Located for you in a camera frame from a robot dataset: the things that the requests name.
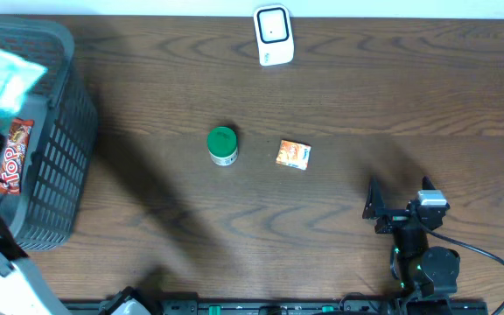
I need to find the red Top snack bar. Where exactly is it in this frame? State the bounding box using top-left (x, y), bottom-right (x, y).
top-left (0, 118), bottom-right (34, 195)

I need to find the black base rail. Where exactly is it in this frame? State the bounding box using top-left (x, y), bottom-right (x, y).
top-left (63, 287), bottom-right (488, 315)

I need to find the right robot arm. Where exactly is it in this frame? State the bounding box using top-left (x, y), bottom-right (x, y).
top-left (362, 177), bottom-right (460, 314)

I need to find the orange Kleenex tissue pack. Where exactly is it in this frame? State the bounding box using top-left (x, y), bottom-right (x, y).
top-left (276, 140), bottom-right (312, 171)

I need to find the green lid jar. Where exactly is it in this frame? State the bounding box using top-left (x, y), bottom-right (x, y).
top-left (206, 126), bottom-right (238, 166)

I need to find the white barcode scanner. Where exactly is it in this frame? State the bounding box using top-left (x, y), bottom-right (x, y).
top-left (253, 4), bottom-right (295, 67)

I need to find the teal wet wipes pack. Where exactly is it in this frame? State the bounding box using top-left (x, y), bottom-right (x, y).
top-left (0, 49), bottom-right (47, 115)

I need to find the grey plastic basket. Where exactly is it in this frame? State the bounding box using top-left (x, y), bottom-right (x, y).
top-left (0, 16), bottom-right (98, 251)

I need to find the black cable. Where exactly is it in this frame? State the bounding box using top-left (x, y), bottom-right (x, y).
top-left (417, 218), bottom-right (504, 315)

